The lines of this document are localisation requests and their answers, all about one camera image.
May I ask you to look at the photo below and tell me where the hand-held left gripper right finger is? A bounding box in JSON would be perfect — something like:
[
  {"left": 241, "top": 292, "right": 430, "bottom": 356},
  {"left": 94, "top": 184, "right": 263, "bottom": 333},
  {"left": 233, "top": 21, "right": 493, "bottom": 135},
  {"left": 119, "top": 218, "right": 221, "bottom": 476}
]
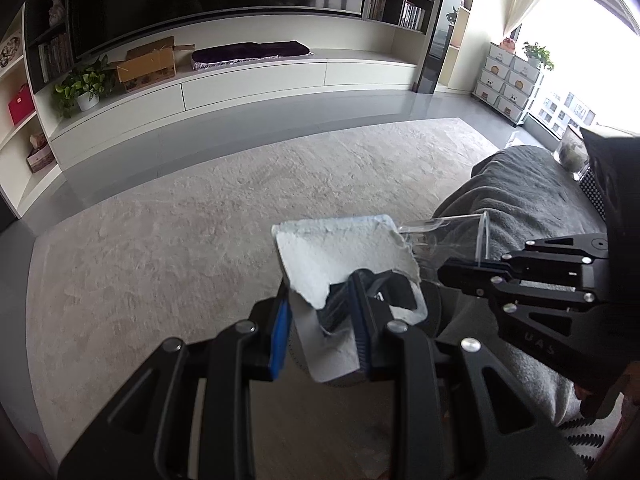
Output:
[{"left": 350, "top": 269, "right": 586, "bottom": 480}]

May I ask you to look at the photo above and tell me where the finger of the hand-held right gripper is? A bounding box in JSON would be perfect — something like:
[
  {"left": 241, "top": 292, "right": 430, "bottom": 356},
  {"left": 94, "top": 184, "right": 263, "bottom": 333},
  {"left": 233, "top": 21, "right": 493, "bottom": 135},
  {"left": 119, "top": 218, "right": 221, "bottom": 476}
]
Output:
[
  {"left": 437, "top": 234, "right": 610, "bottom": 295},
  {"left": 482, "top": 281, "right": 621, "bottom": 383}
]

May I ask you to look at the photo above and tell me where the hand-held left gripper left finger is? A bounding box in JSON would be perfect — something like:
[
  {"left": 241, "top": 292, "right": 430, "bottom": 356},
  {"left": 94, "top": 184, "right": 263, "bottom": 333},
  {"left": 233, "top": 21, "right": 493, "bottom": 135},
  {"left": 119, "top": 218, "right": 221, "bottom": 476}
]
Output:
[{"left": 57, "top": 296, "right": 293, "bottom": 480}]

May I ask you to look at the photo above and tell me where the clear plastic cup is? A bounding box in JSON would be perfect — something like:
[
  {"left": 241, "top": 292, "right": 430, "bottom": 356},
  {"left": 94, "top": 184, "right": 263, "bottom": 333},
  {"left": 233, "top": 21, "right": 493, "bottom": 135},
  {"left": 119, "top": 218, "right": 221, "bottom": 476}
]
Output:
[{"left": 397, "top": 213, "right": 493, "bottom": 281}]

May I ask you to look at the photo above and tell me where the black dotted panel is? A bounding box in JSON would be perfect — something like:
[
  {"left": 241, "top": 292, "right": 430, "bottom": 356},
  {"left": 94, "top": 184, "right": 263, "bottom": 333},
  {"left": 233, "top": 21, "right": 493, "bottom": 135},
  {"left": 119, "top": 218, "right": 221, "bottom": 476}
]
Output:
[{"left": 577, "top": 167, "right": 607, "bottom": 221}]

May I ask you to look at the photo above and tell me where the grey fleece blanket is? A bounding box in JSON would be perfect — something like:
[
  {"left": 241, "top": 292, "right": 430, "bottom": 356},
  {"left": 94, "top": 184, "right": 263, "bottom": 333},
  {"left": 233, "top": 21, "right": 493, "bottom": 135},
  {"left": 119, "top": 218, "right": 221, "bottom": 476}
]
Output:
[{"left": 430, "top": 146, "right": 608, "bottom": 426}]

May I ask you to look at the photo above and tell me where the glass jar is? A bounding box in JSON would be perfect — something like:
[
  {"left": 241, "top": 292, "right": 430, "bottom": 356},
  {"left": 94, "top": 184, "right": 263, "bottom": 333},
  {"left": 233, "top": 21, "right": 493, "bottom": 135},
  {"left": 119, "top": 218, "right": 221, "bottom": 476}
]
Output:
[{"left": 554, "top": 125, "right": 591, "bottom": 181}]

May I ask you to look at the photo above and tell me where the black white patterned cloth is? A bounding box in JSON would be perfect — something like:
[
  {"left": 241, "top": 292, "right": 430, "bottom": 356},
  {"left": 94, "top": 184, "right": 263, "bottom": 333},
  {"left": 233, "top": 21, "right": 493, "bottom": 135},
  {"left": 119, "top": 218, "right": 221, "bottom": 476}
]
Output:
[{"left": 555, "top": 417, "right": 608, "bottom": 461}]

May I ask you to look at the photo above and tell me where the beige carpet rug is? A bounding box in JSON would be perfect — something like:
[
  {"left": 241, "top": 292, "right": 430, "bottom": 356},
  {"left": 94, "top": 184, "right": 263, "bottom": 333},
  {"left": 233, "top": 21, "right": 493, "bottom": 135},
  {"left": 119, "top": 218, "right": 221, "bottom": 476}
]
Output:
[{"left": 25, "top": 117, "right": 501, "bottom": 480}]

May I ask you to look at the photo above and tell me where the white drawer cabinet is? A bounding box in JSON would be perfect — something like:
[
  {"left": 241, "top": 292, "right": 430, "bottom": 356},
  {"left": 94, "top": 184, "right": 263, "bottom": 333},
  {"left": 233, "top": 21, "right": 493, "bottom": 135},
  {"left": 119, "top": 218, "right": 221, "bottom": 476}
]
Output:
[{"left": 472, "top": 42, "right": 545, "bottom": 126}]

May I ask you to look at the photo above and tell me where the small green potted plant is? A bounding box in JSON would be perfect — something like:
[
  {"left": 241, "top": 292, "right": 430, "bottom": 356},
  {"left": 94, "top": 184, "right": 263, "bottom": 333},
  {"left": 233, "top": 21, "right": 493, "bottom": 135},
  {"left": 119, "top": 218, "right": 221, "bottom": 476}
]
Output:
[{"left": 522, "top": 41, "right": 555, "bottom": 72}]

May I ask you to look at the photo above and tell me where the black glossy column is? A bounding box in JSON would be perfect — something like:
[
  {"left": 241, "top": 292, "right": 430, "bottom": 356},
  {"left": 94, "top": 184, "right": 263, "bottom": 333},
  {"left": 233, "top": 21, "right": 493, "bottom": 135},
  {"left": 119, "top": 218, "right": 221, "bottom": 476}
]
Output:
[{"left": 414, "top": 0, "right": 453, "bottom": 95}]

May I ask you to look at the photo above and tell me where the purple fringed cloth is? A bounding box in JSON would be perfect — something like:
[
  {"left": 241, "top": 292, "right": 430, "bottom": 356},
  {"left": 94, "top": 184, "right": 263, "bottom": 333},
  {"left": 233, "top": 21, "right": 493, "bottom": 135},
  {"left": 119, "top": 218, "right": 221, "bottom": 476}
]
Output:
[{"left": 191, "top": 40, "right": 313, "bottom": 72}]

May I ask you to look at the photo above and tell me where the open cardboard box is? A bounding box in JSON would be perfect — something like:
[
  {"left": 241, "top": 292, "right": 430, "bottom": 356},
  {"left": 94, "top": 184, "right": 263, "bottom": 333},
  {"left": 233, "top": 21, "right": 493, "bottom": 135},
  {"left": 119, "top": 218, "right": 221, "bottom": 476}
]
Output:
[{"left": 116, "top": 36, "right": 196, "bottom": 93}]

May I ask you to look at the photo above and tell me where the patterned tissue box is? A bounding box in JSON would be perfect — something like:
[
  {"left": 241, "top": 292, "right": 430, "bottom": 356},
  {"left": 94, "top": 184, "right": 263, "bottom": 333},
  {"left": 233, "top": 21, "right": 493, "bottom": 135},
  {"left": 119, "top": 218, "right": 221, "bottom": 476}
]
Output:
[{"left": 26, "top": 132, "right": 55, "bottom": 173}]

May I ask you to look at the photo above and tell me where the green plant in white pot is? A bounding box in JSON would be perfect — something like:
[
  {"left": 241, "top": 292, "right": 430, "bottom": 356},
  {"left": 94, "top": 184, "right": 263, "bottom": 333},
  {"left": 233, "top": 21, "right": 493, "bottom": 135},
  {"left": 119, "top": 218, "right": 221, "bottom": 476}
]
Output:
[{"left": 52, "top": 55, "right": 118, "bottom": 118}]

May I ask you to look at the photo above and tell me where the red bag on shelf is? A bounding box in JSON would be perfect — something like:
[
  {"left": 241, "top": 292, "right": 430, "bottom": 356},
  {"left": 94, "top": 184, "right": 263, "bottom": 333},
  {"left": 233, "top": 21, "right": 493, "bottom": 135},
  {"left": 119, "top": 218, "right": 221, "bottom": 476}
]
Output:
[{"left": 7, "top": 82, "right": 33, "bottom": 126}]

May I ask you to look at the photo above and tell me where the row of dark books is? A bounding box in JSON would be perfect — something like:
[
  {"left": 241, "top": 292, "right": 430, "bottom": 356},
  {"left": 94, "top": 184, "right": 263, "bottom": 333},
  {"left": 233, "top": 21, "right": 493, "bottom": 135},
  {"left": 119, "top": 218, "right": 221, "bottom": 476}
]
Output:
[{"left": 37, "top": 34, "right": 73, "bottom": 81}]

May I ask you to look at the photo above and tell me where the decorative plate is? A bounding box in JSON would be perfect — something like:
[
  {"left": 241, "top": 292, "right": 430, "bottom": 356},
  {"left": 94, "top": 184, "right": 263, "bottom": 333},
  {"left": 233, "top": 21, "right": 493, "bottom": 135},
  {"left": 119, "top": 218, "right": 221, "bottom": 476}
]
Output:
[{"left": 0, "top": 35, "right": 21, "bottom": 68}]

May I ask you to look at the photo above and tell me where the white wall shelf unit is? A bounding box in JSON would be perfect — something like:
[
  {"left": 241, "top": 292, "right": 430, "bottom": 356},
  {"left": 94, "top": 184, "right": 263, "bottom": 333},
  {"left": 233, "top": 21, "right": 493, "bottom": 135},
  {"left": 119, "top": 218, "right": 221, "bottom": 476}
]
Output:
[{"left": 0, "top": 0, "right": 481, "bottom": 221}]

